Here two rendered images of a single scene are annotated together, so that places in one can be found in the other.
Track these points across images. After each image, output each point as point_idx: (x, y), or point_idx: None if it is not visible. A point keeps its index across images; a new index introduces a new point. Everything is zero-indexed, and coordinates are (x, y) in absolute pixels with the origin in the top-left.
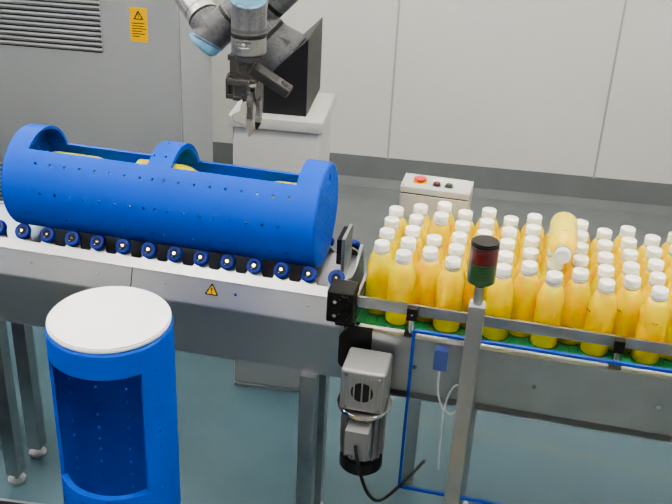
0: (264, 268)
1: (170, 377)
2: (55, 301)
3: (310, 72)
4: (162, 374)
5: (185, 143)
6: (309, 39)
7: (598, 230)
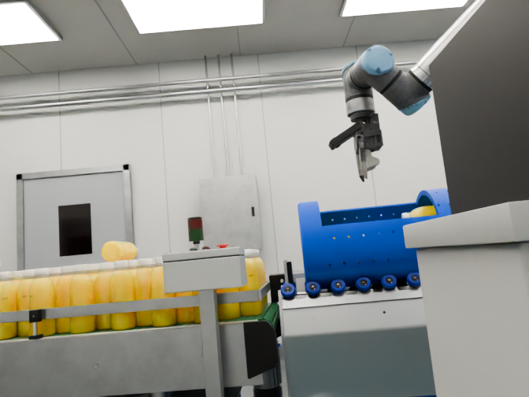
0: (354, 291)
1: None
2: None
3: (456, 127)
4: None
5: (425, 190)
6: (434, 62)
7: (73, 265)
